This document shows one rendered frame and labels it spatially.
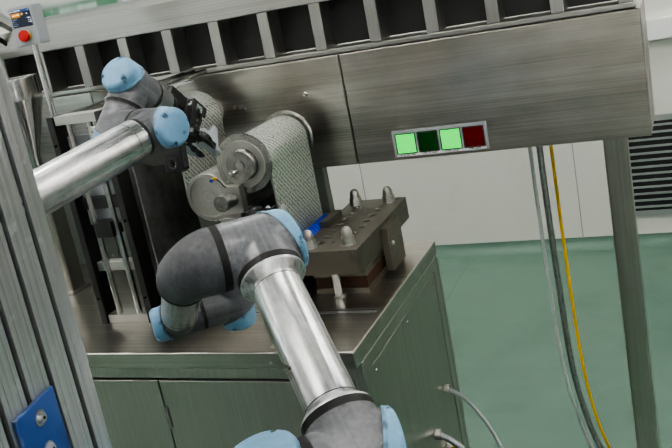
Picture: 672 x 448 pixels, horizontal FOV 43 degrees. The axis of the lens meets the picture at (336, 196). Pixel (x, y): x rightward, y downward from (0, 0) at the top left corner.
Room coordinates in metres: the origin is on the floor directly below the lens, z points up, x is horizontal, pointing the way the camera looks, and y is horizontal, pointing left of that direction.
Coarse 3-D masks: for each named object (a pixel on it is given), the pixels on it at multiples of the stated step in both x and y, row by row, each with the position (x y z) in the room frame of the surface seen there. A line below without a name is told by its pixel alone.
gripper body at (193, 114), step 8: (168, 88) 1.81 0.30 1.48; (176, 96) 1.81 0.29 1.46; (184, 96) 1.84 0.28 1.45; (176, 104) 1.77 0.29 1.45; (184, 104) 1.83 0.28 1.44; (192, 104) 1.83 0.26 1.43; (200, 104) 1.86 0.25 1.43; (184, 112) 1.83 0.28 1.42; (192, 112) 1.82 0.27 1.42; (192, 120) 1.82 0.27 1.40; (200, 120) 1.86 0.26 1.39; (192, 128) 1.81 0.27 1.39; (192, 136) 1.81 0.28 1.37
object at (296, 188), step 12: (300, 168) 2.14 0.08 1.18; (312, 168) 2.20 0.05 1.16; (276, 180) 2.01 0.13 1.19; (288, 180) 2.06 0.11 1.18; (300, 180) 2.12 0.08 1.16; (312, 180) 2.19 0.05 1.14; (276, 192) 1.99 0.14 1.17; (288, 192) 2.05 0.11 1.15; (300, 192) 2.11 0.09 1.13; (312, 192) 2.17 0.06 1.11; (288, 204) 2.04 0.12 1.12; (300, 204) 2.10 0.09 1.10; (312, 204) 2.16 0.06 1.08; (300, 216) 2.08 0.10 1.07; (312, 216) 2.15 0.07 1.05; (300, 228) 2.07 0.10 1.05
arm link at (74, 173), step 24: (144, 120) 1.53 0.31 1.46; (168, 120) 1.53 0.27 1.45; (96, 144) 1.45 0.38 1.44; (120, 144) 1.47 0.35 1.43; (144, 144) 1.51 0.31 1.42; (168, 144) 1.53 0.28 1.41; (48, 168) 1.38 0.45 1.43; (72, 168) 1.40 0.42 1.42; (96, 168) 1.42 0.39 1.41; (120, 168) 1.47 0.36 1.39; (48, 192) 1.35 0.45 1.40; (72, 192) 1.39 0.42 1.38
